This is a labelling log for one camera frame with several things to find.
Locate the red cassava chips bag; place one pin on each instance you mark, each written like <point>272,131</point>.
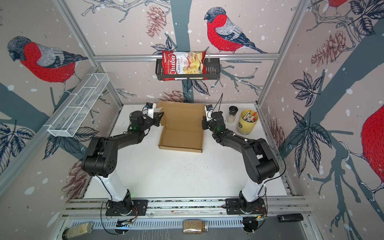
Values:
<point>183,63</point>

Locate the black lid spice shaker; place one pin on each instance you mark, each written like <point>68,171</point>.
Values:
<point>232,114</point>

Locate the brown cardboard box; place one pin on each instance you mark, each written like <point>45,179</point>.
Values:
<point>182,127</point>

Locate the white wire mesh shelf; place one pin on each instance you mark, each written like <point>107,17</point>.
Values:
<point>71,118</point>

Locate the yellow pen cup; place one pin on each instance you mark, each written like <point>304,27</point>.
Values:
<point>247,121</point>

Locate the brown grain glass jar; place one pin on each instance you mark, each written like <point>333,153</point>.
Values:
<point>194,227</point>

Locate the black wall basket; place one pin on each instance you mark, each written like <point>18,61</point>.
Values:
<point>212,65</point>

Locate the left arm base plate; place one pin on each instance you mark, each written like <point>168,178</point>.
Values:
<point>126,208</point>

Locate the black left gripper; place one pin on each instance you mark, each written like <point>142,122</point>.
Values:
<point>156,118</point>

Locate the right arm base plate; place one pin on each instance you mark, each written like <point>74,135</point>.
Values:
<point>242,207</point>

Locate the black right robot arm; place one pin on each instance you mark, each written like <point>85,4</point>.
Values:
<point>260,163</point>

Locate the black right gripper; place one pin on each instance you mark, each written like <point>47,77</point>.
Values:
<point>204,123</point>

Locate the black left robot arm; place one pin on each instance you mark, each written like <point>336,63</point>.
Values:
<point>100,162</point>

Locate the black remote device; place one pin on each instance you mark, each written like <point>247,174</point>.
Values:
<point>290,218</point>

